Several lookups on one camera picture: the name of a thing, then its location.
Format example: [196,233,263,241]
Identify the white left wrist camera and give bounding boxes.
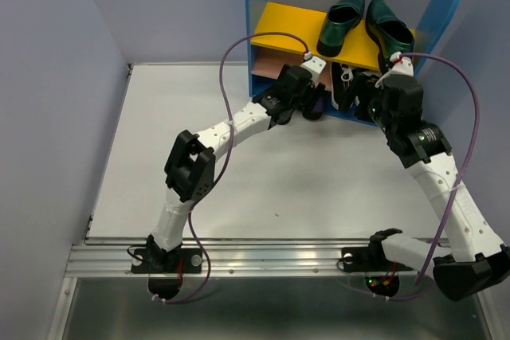
[300,56,327,81]

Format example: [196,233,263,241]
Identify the blue and yellow shoe shelf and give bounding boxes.
[243,0,471,130]

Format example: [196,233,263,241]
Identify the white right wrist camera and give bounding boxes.
[375,51,414,88]

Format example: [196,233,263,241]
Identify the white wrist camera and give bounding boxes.
[300,56,327,81]
[375,51,414,88]

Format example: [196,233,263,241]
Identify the green loafer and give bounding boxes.
[365,0,414,73]
[316,0,366,57]

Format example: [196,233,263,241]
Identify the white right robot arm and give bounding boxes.
[337,74,509,301]

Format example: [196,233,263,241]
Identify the black sneaker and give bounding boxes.
[330,62,355,113]

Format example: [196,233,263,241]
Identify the aluminium mounting rail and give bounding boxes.
[63,238,487,277]

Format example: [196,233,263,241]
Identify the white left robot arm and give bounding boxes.
[130,57,326,274]

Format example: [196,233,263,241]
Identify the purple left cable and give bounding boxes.
[151,33,312,304]

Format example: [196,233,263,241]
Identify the purple cable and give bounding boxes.
[151,33,312,304]
[338,53,481,302]

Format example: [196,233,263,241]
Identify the purple loafer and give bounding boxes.
[301,84,326,121]
[285,102,302,116]

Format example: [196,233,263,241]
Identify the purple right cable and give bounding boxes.
[338,53,481,302]

